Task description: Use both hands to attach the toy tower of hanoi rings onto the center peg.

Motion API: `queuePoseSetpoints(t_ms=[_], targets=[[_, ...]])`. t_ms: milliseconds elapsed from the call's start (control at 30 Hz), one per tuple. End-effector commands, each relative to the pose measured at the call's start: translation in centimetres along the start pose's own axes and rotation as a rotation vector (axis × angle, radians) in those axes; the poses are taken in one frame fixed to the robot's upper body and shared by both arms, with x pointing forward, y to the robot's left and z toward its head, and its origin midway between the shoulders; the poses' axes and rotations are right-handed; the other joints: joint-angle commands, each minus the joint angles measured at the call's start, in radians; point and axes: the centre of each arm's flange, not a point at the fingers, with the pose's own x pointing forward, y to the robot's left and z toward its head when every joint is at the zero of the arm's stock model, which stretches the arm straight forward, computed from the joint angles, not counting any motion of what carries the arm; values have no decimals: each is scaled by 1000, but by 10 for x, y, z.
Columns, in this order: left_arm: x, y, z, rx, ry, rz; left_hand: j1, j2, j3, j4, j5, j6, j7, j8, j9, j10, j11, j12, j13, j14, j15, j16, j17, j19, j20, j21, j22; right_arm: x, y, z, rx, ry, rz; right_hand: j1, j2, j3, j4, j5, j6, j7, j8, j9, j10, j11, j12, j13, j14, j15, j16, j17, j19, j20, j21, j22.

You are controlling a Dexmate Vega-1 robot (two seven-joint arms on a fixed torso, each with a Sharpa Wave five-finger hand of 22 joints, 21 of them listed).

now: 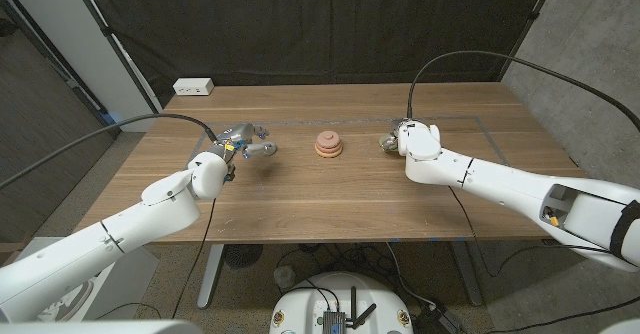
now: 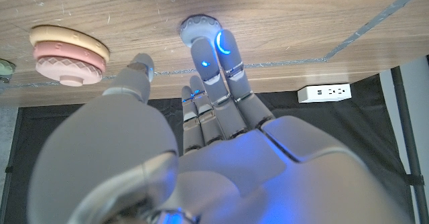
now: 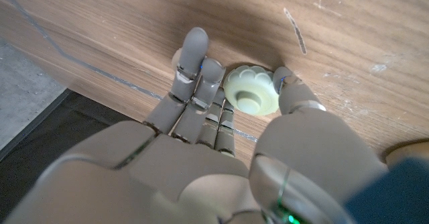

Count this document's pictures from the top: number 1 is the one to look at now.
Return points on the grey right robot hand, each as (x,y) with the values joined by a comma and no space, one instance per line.
(392,136)

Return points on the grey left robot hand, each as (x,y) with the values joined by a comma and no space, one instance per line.
(235,136)

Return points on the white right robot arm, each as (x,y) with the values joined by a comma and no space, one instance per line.
(525,189)

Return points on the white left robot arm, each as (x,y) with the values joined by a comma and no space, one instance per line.
(100,244)

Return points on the white power strip box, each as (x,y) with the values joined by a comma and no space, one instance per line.
(192,86)

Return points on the small black floor fan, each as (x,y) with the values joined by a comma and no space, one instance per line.
(242,255)

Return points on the black backdrop curtain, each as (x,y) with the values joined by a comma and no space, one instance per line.
(320,24)

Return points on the white table leg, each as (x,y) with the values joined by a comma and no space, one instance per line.
(210,279)

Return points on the grey round floor object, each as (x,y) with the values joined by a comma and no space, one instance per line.
(285,276)

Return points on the black backdrop stand pole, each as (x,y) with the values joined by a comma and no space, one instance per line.
(115,46)
(530,21)

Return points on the grey table leg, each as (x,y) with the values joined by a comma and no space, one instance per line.
(467,274)

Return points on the white floor platform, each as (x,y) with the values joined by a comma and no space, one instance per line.
(130,284)

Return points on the white robot torso base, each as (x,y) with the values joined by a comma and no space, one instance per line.
(305,304)

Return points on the black power adapter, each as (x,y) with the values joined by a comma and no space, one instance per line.
(440,321)

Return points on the grey antenna radio box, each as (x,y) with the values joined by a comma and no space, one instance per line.
(333,321)

